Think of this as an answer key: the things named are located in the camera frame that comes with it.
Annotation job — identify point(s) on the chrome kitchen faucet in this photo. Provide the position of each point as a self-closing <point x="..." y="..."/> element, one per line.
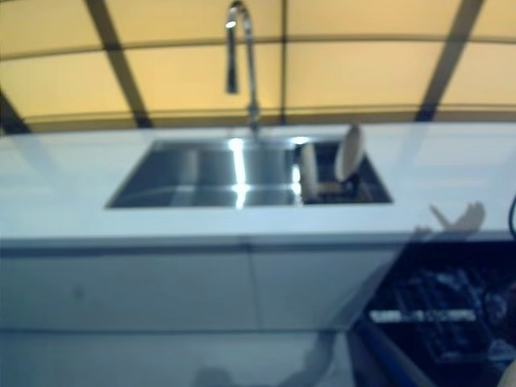
<point x="233" y="60"/>

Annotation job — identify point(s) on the narrow white cabinet door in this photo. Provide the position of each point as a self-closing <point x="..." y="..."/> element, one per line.
<point x="314" y="282"/>

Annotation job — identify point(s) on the small cream plate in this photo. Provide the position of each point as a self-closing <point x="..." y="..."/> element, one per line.
<point x="309" y="173"/>

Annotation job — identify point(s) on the stainless steel sink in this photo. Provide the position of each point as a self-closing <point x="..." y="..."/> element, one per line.
<point x="181" y="173"/>

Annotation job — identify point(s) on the dark brown window frame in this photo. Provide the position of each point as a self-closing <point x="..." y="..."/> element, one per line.
<point x="111" y="40"/>

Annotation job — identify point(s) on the large cream plate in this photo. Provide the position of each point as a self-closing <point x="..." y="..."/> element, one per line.
<point x="348" y="157"/>

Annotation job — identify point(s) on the wide white cabinet door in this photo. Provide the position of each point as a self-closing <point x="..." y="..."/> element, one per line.
<point x="121" y="282"/>

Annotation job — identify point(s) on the black sink drying rack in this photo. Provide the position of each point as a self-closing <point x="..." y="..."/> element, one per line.
<point x="371" y="189"/>

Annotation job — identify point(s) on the open dishwasher door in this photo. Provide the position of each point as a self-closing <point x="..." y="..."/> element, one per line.
<point x="395" y="359"/>

